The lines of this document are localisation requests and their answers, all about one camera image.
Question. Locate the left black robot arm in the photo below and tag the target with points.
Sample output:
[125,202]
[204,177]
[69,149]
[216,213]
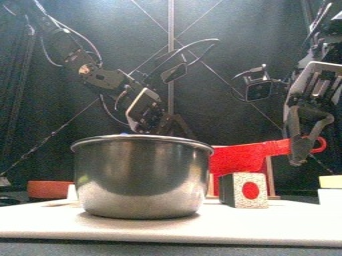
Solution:
[70,53]

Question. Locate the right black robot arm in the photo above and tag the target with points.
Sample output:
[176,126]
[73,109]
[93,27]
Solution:
[327,30]

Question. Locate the yellow egg nigiri toy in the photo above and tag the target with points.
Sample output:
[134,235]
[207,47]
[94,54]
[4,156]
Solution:
[330,190]

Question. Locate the dark green sushi roll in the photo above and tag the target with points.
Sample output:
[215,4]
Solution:
[244,191]

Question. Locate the wooden box with red inside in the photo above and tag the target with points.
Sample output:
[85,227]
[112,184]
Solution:
[269,181]

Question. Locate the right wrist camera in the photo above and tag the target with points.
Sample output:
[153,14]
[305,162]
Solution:
[259,90]

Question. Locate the white plastic cutting board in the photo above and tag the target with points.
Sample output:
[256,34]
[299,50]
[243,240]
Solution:
[267,223]

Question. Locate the small orange bowl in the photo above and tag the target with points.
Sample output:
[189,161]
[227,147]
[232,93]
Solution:
[46,190]

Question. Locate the vertical metal frame pole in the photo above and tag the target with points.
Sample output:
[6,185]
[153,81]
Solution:
[171,33]

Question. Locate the stainless steel pot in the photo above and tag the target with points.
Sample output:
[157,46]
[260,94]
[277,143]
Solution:
[137,176]

